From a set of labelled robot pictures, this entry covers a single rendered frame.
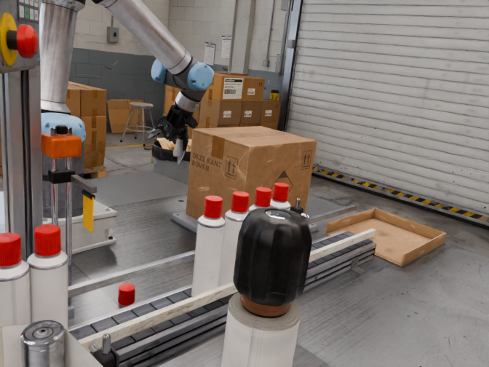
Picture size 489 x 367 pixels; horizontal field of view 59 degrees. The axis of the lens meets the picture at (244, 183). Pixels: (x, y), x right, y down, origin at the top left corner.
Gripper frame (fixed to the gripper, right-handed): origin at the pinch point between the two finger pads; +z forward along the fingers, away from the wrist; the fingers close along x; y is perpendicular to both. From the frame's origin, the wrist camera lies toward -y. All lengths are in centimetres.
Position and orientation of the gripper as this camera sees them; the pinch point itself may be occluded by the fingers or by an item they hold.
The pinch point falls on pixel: (164, 151)
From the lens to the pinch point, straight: 158.4
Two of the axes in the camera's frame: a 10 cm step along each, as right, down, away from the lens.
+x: 7.5, 6.3, -2.1
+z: -5.0, 7.4, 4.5
